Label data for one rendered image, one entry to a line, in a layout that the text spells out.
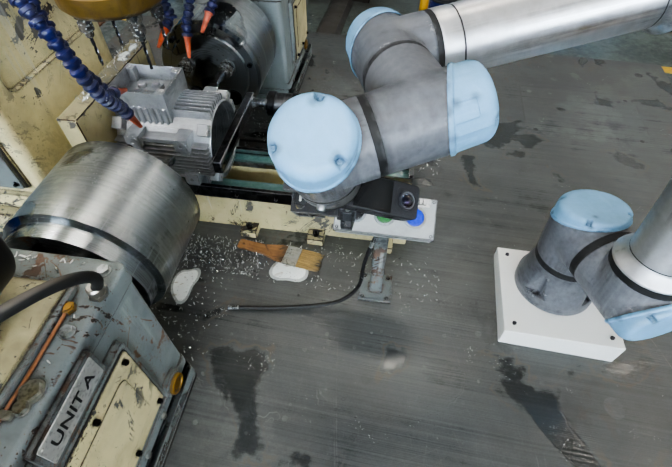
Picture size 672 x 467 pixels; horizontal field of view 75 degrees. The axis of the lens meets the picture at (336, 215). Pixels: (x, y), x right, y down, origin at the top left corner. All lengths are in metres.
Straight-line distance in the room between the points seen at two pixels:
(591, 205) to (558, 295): 0.19
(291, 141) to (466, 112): 0.14
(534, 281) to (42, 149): 1.00
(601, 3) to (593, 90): 1.18
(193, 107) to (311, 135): 0.61
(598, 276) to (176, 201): 0.69
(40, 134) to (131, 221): 0.38
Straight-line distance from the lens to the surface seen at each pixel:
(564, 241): 0.85
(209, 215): 1.09
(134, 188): 0.74
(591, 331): 0.98
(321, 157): 0.33
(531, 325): 0.94
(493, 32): 0.50
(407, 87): 0.38
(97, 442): 0.65
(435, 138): 0.37
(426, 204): 0.74
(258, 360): 0.90
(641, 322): 0.77
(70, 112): 0.94
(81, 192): 0.73
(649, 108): 1.74
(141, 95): 0.94
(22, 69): 1.02
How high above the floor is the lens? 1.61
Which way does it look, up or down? 49 degrees down
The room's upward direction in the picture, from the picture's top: straight up
